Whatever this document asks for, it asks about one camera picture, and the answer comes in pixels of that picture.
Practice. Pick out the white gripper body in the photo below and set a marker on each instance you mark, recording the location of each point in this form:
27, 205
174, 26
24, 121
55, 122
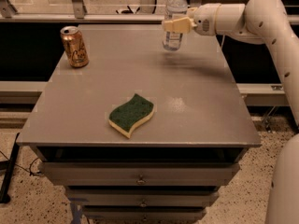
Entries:
204, 22

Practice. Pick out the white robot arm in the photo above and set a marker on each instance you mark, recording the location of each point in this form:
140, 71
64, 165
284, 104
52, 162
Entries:
260, 22

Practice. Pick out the orange soda can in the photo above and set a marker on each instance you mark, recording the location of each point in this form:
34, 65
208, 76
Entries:
74, 46

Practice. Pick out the green and yellow sponge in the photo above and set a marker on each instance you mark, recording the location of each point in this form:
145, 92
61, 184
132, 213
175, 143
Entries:
129, 116

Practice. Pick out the grey drawer cabinet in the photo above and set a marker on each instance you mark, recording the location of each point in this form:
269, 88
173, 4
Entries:
141, 133

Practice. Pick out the top drawer with knob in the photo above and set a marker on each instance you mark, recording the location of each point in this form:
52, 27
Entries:
138, 174

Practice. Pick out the drawer with knob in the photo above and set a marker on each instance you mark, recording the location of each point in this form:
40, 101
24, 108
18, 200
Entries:
143, 214
142, 197
138, 174

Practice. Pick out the middle drawer with knob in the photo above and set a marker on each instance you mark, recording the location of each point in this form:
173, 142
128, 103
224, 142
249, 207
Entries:
142, 197

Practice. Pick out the bottom drawer with knob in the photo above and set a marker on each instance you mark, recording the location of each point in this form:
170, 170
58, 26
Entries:
143, 214

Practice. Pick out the black floor stand leg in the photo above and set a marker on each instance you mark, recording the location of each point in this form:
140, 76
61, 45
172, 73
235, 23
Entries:
4, 197

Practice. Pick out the metal frame rail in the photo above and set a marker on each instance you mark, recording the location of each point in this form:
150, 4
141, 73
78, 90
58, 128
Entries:
81, 17

